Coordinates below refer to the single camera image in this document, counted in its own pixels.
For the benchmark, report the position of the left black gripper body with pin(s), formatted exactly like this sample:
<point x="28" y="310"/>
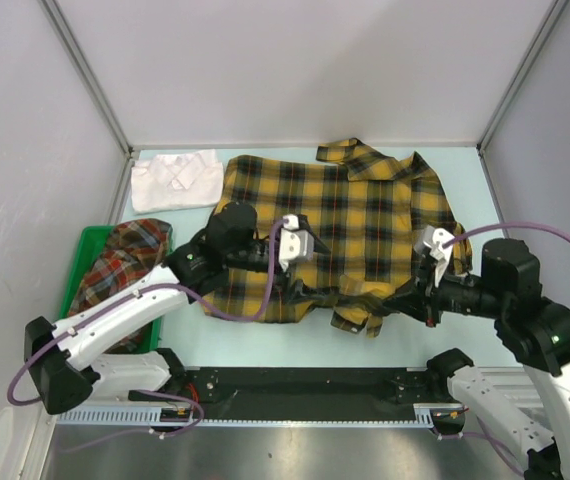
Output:
<point x="282" y="282"/>

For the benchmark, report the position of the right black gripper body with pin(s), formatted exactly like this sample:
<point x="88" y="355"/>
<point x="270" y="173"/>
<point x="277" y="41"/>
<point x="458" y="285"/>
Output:
<point x="432" y="299"/>

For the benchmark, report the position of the yellow plaid long sleeve shirt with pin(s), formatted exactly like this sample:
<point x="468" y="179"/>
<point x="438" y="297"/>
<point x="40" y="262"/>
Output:
<point x="367" y="207"/>

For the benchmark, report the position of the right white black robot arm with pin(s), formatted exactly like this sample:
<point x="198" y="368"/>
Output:
<point x="533" y="328"/>

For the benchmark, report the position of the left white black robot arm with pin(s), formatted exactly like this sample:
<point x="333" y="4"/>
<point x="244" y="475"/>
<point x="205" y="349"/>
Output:
<point x="68" y="361"/>

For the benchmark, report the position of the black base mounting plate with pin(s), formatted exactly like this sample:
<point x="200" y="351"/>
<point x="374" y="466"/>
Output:
<point x="309" y="394"/>

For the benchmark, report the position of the green plastic bin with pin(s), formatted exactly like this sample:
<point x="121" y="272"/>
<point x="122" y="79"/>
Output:
<point x="72" y="260"/>

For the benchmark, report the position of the white folded shirt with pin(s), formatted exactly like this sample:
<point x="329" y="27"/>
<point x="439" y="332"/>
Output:
<point x="177" y="181"/>

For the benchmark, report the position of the red plaid crumpled shirt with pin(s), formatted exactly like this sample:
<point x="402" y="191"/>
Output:
<point x="115" y="265"/>

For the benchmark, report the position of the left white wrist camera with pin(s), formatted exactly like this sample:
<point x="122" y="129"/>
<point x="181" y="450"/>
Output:
<point x="296" y="242"/>

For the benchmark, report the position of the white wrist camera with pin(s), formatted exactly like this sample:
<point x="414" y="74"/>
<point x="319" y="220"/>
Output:
<point x="296" y="242"/>
<point x="435" y="241"/>

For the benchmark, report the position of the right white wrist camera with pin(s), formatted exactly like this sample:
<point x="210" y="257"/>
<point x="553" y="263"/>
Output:
<point x="435" y="241"/>

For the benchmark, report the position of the white slotted cable duct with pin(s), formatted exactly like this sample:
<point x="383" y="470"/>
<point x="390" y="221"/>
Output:
<point x="171" y="417"/>

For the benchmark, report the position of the aluminium front frame rail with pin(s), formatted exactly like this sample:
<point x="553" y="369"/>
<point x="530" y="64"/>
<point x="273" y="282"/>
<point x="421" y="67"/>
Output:
<point x="140" y="379"/>

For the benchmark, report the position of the right aluminium corner post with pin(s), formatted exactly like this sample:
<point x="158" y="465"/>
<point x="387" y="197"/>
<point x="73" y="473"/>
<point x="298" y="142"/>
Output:
<point x="533" y="51"/>

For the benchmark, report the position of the aluminium corner post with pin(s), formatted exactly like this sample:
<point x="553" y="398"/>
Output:
<point x="64" y="31"/>
<point x="533" y="51"/>

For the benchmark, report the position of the left aluminium corner post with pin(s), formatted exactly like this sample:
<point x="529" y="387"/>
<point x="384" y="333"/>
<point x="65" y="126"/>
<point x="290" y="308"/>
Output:
<point x="64" y="31"/>

